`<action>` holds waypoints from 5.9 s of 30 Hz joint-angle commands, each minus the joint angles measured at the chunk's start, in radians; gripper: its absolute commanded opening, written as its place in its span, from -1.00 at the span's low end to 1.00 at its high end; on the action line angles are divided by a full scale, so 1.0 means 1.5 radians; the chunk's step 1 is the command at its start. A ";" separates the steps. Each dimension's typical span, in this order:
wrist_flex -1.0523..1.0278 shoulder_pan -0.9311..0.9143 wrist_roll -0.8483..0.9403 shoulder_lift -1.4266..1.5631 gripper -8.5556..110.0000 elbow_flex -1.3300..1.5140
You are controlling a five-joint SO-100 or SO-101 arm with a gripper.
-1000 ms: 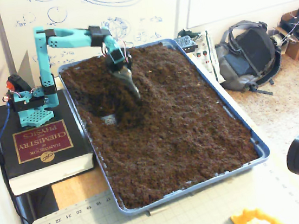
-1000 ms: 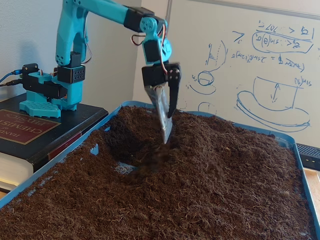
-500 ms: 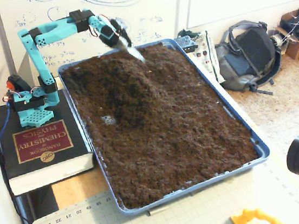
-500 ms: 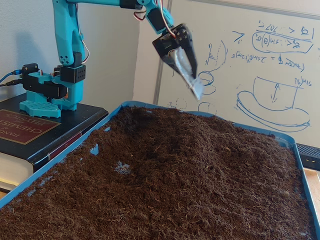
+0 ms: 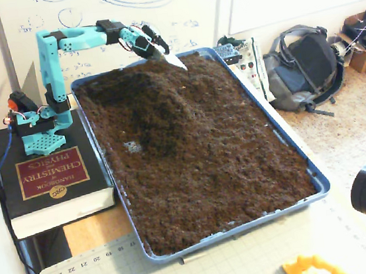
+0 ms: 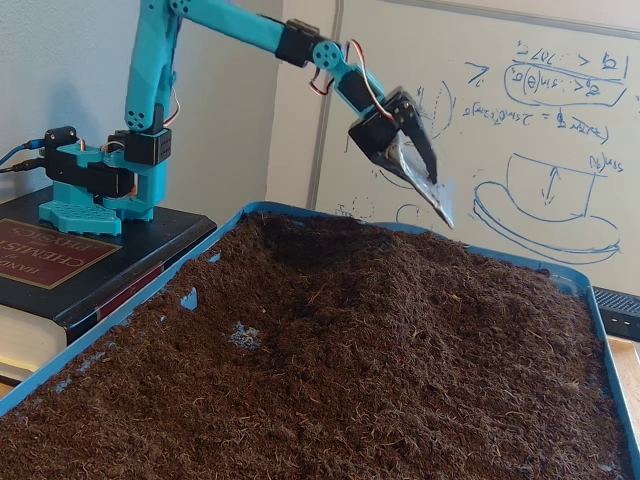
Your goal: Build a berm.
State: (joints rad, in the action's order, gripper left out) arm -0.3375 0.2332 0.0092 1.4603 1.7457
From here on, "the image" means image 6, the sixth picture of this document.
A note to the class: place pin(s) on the whiteboard with blue drawings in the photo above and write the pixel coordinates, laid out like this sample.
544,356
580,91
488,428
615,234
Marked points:
500,150

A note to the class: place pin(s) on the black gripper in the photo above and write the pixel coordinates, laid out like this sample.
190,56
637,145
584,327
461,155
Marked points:
378,136

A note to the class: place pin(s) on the brown fibrous soil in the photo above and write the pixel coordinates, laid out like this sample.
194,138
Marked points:
400,360

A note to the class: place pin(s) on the black chemistry physics handbook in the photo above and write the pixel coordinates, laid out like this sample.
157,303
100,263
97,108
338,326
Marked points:
140,250

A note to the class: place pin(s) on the black device with perforated top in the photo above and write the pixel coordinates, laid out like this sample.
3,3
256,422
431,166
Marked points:
622,320

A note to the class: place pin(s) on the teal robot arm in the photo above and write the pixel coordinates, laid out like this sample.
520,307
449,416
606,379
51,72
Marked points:
145,65

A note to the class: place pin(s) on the blue plastic tray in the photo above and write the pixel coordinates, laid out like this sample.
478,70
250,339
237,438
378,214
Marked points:
575,282

